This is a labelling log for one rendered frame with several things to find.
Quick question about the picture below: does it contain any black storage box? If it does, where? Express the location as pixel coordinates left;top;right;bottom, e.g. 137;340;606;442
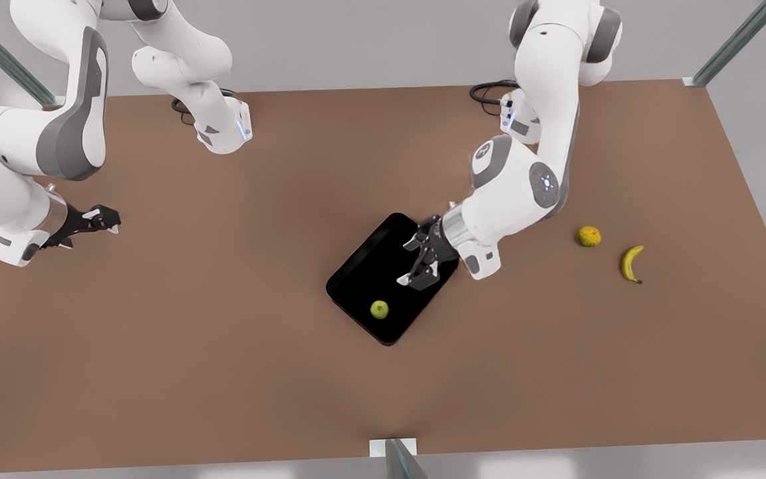
326;212;461;347

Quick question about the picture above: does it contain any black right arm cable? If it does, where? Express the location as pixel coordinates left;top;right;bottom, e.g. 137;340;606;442
171;88;238;128

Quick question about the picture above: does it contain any silver frame post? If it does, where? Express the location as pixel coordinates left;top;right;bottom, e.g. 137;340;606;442
369;437;431;479
681;0;766;88
0;3;66;109

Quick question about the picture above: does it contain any yellow banana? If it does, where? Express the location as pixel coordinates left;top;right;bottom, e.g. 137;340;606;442
619;245;646;285

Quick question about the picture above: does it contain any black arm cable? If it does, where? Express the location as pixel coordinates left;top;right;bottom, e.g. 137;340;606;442
469;79;521;118
171;88;238;128

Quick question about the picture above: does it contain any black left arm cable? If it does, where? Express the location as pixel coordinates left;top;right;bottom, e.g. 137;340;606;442
469;79;521;118

